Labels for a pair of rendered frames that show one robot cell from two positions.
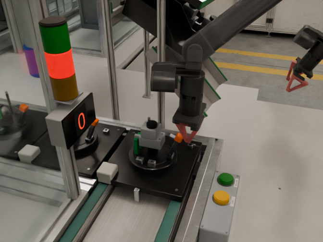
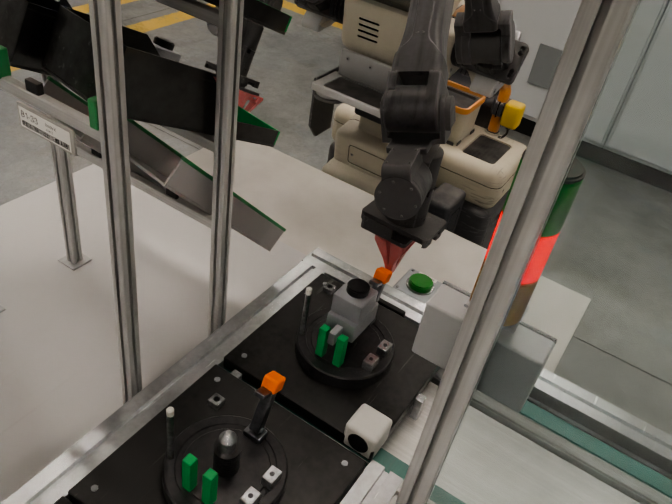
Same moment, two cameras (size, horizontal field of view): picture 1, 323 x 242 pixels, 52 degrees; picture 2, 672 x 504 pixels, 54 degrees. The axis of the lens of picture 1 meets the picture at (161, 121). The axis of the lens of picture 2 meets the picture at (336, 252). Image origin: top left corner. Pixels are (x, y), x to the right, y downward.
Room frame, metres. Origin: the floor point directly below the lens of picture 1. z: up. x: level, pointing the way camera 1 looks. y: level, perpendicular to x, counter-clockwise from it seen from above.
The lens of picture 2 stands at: (0.68, 0.68, 1.65)
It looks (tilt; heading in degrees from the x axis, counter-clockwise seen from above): 38 degrees down; 279
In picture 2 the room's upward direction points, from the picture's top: 11 degrees clockwise
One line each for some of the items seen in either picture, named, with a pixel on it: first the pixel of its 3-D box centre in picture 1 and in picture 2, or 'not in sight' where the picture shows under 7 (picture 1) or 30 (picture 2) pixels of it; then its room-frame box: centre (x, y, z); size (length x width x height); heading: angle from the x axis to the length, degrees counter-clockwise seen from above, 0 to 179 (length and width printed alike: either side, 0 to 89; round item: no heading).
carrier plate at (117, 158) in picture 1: (153, 160); (343, 354); (0.74, 0.02, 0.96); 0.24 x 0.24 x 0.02; 72
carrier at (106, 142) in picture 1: (73, 130); (226, 454); (0.82, 0.27, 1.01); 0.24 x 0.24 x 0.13; 72
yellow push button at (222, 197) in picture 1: (221, 198); not in sight; (0.59, -0.15, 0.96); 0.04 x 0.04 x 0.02
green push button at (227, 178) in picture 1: (225, 179); (420, 284); (0.66, -0.17, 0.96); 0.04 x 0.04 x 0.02
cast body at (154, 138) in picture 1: (148, 132); (350, 308); (0.74, 0.04, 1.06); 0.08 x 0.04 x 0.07; 72
